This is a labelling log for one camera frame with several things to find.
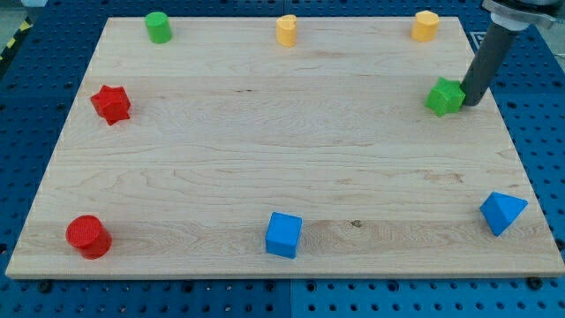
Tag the green cylinder block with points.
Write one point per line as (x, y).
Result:
(158, 27)

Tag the light wooden board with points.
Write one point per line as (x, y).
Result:
(227, 126)

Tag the red cylinder block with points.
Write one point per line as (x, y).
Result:
(87, 235)

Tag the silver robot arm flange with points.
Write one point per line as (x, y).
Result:
(541, 13)

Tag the blue cube block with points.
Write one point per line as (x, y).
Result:
(283, 234)

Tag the red star block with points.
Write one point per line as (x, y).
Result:
(112, 104)

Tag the yellow heart block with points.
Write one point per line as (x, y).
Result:
(286, 29)

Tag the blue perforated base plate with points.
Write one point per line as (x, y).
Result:
(48, 61)

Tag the yellow hexagon block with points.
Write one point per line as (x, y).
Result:
(425, 26)

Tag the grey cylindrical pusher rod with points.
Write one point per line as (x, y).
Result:
(490, 54)

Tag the blue triangular prism block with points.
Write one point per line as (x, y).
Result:
(500, 210)

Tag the green star block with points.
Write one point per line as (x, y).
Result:
(446, 96)

